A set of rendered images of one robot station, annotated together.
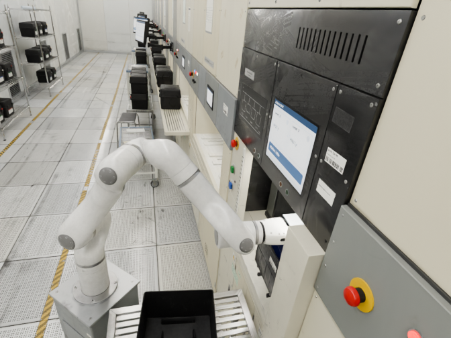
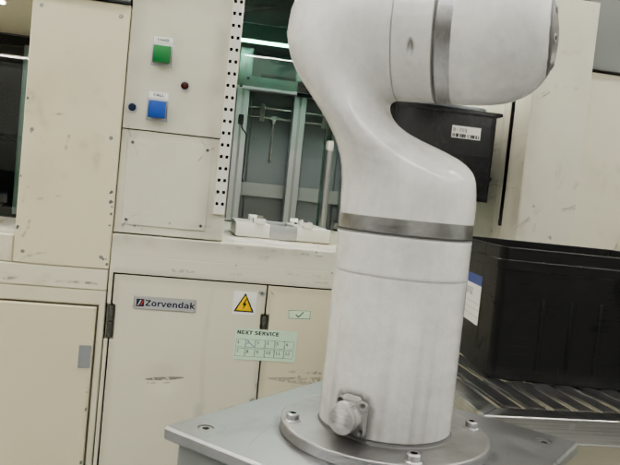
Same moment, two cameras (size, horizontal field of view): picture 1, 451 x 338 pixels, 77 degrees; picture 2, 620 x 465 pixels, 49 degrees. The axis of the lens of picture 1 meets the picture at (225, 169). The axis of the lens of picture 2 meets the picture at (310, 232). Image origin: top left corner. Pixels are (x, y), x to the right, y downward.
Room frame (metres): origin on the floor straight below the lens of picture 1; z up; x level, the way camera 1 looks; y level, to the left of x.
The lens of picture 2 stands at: (0.89, 1.16, 0.97)
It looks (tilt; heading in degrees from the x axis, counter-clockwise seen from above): 3 degrees down; 277
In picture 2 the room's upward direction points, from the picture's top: 6 degrees clockwise
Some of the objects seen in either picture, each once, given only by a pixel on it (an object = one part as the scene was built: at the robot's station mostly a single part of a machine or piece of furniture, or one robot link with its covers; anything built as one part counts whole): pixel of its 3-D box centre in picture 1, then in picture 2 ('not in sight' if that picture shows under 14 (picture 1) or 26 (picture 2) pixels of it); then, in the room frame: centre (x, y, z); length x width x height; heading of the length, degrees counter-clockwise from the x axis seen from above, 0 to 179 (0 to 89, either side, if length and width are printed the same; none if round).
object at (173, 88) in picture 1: (170, 96); not in sight; (3.67, 0.81, 0.93); 0.30 x 0.28 x 0.26; 14
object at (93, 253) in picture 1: (91, 231); (383, 99); (0.91, 0.54, 1.07); 0.19 x 0.12 x 0.24; 170
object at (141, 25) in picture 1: (154, 36); not in sight; (4.11, 1.12, 1.59); 0.50 x 0.41 x 0.36; 107
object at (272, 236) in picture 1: (272, 231); not in sight; (0.81, -0.19, 1.25); 0.11 x 0.10 x 0.07; 107
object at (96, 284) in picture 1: (93, 272); (393, 335); (0.88, 0.54, 0.85); 0.19 x 0.19 x 0.18
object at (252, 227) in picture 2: not in sight; (278, 227); (1.16, -0.41, 0.89); 0.22 x 0.21 x 0.04; 107
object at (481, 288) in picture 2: (177, 336); (558, 305); (0.63, 0.11, 0.85); 0.28 x 0.28 x 0.17; 9
